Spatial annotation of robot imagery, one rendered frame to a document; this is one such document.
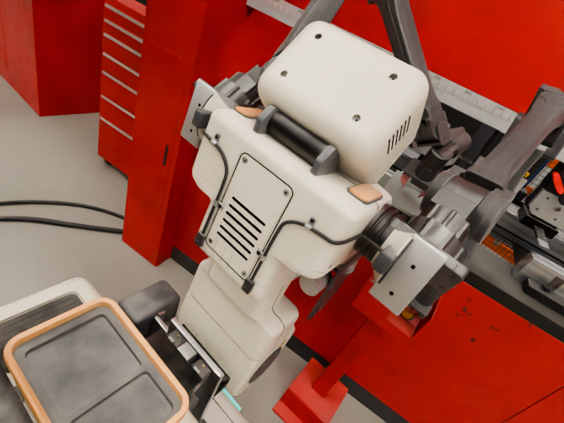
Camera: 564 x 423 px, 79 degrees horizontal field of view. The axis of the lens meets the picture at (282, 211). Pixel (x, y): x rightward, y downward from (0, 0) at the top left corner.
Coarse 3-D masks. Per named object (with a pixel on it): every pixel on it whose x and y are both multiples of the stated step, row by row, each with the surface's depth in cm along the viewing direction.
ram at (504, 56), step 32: (256, 0) 121; (288, 0) 116; (352, 0) 107; (416, 0) 99; (448, 0) 96; (480, 0) 93; (512, 0) 90; (544, 0) 87; (352, 32) 110; (384, 32) 106; (448, 32) 99; (480, 32) 95; (512, 32) 92; (544, 32) 89; (448, 64) 102; (480, 64) 98; (512, 64) 95; (544, 64) 91; (448, 96) 105; (512, 96) 97
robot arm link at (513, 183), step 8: (520, 112) 76; (520, 120) 75; (512, 128) 76; (504, 136) 78; (560, 136) 71; (560, 144) 72; (536, 152) 74; (544, 152) 73; (552, 152) 72; (528, 160) 75; (536, 160) 75; (552, 160) 74; (520, 168) 76; (528, 168) 75; (520, 176) 76; (512, 184) 77; (464, 248) 85; (472, 248) 84; (464, 256) 85; (472, 256) 85; (464, 264) 85
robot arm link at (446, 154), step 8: (448, 144) 88; (432, 152) 88; (440, 152) 87; (448, 152) 88; (424, 160) 92; (432, 160) 89; (440, 160) 88; (448, 160) 88; (432, 168) 91; (440, 168) 91
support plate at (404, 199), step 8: (392, 176) 116; (400, 176) 119; (392, 184) 111; (400, 184) 113; (392, 192) 106; (400, 192) 108; (408, 192) 110; (416, 192) 113; (392, 200) 102; (400, 200) 104; (408, 200) 106; (416, 200) 108; (400, 208) 100; (408, 208) 101; (416, 208) 103
